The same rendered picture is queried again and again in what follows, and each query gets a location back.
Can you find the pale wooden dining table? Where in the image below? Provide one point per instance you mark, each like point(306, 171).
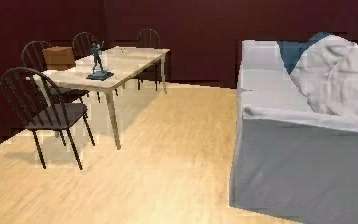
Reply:
point(127, 65)

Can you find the black spindle-back chair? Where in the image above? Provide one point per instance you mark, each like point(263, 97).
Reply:
point(37, 56)
point(148, 38)
point(82, 45)
point(57, 115)

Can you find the dark blue-green figurine statue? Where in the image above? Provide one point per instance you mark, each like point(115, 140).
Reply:
point(98, 61)

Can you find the blue pillow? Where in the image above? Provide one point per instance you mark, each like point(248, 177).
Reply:
point(292, 53)

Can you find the brown cardboard box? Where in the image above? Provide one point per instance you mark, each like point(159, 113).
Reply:
point(58, 57)

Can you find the white crumpled blanket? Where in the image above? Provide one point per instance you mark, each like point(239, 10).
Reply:
point(337, 76)

